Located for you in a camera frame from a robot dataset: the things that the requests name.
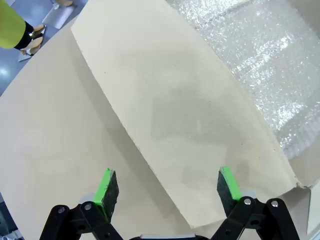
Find clear bubble wrap sheet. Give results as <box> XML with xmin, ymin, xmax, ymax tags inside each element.
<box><xmin>166</xmin><ymin>0</ymin><xmax>320</xmax><ymax>161</ymax></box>

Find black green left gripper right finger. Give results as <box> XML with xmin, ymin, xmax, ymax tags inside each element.
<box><xmin>211</xmin><ymin>166</ymin><xmax>301</xmax><ymax>240</ymax></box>

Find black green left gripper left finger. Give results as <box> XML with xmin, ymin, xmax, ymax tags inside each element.
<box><xmin>39</xmin><ymin>167</ymin><xmax>120</xmax><ymax>240</ymax></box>

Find open brown cardboard box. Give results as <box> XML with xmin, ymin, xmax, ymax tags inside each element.
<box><xmin>70</xmin><ymin>0</ymin><xmax>320</xmax><ymax>236</ymax></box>

